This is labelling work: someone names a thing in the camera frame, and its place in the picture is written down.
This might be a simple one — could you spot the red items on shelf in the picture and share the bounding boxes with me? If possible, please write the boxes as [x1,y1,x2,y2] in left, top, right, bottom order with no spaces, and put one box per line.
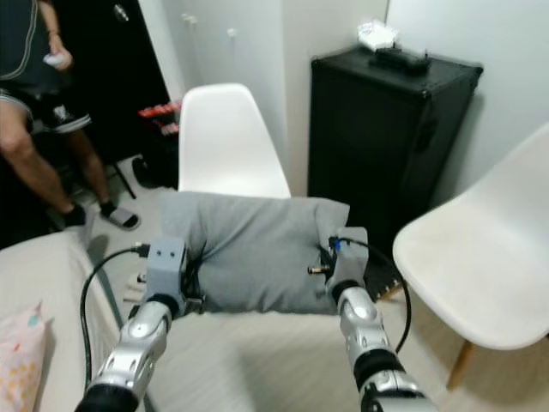
[137,101,181,136]

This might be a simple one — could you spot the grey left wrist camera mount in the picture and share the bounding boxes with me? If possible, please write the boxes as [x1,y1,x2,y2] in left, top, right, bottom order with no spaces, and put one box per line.
[144,237,188,300]

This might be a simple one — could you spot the grey slipper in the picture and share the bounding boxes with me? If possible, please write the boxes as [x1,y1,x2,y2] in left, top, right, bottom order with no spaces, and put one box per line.
[100,202,141,231]

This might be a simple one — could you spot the white small box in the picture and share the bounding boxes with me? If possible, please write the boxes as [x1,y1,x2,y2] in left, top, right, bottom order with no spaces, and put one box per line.
[357,21,400,51]

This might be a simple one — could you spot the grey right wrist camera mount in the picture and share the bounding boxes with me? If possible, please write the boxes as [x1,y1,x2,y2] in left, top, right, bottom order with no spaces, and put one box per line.
[328,227,370,288]

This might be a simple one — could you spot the pink dotted pillow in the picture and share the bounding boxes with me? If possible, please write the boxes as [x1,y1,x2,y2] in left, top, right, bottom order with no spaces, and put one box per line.
[0,300,45,412]

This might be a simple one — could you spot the person in dark clothes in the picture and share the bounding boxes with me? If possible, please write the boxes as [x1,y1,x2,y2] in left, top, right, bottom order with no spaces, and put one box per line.
[0,0,141,231]

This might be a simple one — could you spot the white hand controller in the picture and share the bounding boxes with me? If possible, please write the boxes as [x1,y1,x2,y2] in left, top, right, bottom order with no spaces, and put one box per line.
[45,51,71,70]

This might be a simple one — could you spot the white plastic chair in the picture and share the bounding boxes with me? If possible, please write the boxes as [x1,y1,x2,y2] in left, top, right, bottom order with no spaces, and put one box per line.
[392,120,549,391]
[178,82,293,200]

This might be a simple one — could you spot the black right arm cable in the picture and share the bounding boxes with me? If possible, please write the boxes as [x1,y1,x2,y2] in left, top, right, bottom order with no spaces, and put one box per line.
[335,236,413,354]

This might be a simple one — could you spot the black flat device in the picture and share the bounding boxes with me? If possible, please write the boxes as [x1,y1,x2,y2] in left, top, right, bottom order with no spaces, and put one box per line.
[369,47,430,76]

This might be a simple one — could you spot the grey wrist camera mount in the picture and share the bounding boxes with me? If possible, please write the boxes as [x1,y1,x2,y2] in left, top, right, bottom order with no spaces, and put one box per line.
[144,237,188,300]
[328,227,370,288]

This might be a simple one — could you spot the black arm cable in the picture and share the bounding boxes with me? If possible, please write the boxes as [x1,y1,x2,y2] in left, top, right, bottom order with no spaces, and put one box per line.
[80,245,148,391]
[335,236,413,354]

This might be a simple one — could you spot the black equipment case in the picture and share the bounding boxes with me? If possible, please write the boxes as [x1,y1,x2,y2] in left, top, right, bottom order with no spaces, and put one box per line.
[307,45,484,258]

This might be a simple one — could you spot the grey pillow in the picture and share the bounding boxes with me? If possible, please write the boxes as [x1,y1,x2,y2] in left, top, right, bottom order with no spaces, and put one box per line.
[159,191,351,317]

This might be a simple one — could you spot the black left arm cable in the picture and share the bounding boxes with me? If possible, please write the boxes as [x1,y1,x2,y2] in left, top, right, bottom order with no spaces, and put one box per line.
[80,245,148,391]

